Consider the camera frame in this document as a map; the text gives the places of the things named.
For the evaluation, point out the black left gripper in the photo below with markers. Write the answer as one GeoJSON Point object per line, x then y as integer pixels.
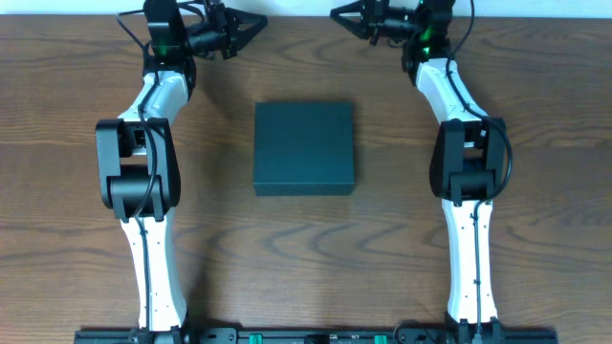
{"type": "Point", "coordinates": [228, 24]}

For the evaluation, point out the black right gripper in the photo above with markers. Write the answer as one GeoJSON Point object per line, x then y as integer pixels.
{"type": "Point", "coordinates": [370, 19]}

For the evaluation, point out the dark green box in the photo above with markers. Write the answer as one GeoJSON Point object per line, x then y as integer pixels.
{"type": "Point", "coordinates": [303, 148]}

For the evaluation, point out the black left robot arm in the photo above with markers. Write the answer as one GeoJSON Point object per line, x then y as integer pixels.
{"type": "Point", "coordinates": [138, 171]}

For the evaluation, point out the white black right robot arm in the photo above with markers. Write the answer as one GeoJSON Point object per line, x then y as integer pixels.
{"type": "Point", "coordinates": [472, 157]}

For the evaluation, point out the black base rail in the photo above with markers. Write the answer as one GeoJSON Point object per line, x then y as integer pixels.
{"type": "Point", "coordinates": [409, 335]}

